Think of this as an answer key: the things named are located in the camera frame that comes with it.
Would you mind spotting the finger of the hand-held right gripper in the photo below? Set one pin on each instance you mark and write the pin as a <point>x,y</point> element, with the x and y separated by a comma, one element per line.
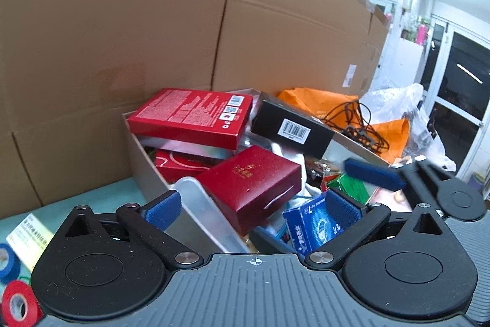
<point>373,173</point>

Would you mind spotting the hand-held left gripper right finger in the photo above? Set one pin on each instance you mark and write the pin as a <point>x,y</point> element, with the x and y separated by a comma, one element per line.
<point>342,210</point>

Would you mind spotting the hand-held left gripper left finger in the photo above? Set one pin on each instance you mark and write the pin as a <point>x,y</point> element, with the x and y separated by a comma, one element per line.
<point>160,210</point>

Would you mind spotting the teal desktop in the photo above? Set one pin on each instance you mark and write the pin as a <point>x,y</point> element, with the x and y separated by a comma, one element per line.
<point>99,196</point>

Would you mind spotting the pink card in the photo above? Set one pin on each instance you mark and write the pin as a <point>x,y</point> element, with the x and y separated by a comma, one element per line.
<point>382,195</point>

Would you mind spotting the green packet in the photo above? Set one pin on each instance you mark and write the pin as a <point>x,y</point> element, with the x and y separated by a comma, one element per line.
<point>354,189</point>

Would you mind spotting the purple container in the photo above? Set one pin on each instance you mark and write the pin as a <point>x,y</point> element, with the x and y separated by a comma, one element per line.
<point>480,182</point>

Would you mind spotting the grey open cardboard box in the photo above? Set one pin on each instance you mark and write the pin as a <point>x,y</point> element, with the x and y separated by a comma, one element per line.
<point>153,173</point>

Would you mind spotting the small blue box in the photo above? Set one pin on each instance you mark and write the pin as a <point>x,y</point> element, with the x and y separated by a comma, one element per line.
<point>306,223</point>

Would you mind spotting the clear plastic tray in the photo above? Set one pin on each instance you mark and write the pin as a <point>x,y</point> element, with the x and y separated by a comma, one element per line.
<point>203,212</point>

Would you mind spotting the red box with white swirl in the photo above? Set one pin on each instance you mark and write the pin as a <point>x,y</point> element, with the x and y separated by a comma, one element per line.
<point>172,166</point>

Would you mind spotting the brown snack packet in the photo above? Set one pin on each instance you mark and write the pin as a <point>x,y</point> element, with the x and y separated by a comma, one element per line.
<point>317,168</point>

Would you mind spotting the silver flat box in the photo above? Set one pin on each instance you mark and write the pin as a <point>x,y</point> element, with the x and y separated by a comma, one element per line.
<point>183,147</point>

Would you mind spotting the clear plastic bag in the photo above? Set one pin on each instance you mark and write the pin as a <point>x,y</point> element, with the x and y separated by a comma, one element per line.
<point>398,97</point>

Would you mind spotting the white plastic wrap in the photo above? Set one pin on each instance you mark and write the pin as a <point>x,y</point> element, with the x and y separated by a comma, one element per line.
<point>281,149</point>

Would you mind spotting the dark red gift box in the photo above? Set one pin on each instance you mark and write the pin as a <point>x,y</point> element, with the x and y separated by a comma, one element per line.
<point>245,181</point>

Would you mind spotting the red flat printed box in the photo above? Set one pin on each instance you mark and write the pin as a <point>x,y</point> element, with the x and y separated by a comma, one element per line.
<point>183,116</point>

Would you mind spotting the orange bag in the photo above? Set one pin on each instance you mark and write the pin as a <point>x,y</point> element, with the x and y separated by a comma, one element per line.
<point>306,99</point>

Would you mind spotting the glass door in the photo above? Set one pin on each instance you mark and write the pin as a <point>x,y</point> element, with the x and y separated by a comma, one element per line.
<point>463,89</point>

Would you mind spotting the black barcode box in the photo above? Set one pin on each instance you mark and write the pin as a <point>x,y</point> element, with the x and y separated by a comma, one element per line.
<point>275,116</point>

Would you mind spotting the white cabinet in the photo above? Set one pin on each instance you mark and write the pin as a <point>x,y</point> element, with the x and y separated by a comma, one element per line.
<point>402,59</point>

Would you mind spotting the yellow and white label box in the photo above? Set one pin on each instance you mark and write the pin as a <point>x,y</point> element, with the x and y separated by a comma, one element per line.
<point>26,239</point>

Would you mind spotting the pink bottle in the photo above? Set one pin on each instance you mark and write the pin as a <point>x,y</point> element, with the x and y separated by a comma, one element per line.
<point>422,34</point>

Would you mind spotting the blue tape roll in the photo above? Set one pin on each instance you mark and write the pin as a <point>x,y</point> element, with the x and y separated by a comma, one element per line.
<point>14,260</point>

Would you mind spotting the red tape roll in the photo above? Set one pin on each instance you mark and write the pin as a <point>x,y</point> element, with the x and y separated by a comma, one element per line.
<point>13,288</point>

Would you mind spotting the stack of large cardboard boxes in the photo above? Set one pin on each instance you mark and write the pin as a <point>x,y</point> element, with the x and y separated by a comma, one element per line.
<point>115,24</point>

